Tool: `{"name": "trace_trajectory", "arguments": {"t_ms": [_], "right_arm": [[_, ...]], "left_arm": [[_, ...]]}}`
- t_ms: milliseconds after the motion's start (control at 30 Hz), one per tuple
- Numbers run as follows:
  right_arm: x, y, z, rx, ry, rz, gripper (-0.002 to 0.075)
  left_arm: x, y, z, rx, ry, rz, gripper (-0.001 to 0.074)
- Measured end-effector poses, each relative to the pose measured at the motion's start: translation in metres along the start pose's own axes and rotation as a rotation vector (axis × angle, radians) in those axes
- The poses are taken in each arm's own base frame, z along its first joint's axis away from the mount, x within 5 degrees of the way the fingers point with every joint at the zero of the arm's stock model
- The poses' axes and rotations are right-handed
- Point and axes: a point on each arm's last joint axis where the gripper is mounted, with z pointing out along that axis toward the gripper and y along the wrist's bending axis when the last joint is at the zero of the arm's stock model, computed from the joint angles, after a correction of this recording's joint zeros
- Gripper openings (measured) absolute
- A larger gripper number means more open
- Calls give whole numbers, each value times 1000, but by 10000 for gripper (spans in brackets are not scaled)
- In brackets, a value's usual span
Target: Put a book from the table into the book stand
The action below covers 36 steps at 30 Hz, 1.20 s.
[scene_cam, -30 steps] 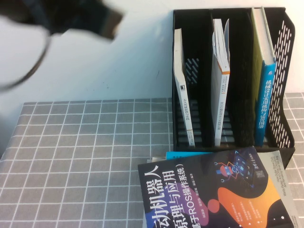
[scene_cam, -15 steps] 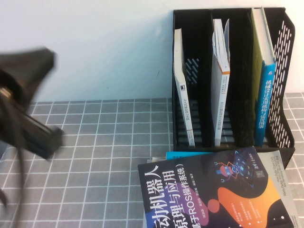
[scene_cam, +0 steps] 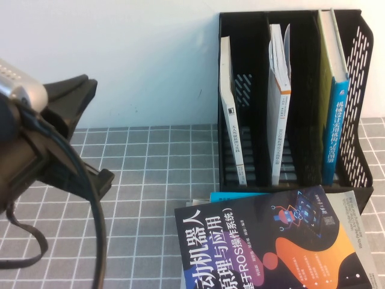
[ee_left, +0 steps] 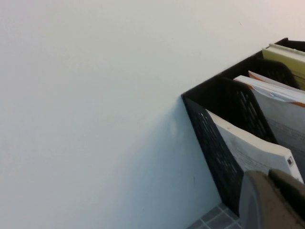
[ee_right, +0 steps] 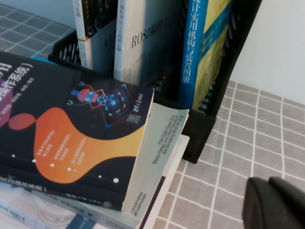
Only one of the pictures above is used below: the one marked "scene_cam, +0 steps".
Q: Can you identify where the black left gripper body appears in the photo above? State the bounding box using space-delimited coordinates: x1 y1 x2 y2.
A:
0 111 70 211

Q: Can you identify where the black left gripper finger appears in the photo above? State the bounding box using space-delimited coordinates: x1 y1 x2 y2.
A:
42 74 99 140
45 144 116 202

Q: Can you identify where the blue yellow mechanical design book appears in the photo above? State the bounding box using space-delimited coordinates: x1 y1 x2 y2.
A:
317 8 350 186

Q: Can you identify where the blue cover book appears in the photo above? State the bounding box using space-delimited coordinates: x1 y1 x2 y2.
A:
209 191 268 204

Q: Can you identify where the thin white spine book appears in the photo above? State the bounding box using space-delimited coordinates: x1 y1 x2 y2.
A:
219 36 248 187

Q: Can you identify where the dark robot cover book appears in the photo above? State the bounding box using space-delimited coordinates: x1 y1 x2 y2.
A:
174 185 374 289

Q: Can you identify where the white book orange spine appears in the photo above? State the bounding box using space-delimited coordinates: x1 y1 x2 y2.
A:
268 23 292 186

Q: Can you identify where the black perforated book stand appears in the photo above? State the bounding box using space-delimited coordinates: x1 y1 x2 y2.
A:
218 9 375 211

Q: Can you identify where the black hanging cable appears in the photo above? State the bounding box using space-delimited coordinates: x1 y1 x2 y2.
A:
38 120 106 289

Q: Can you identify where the black flat strap loop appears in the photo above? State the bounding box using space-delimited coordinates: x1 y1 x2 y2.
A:
0 201 49 269

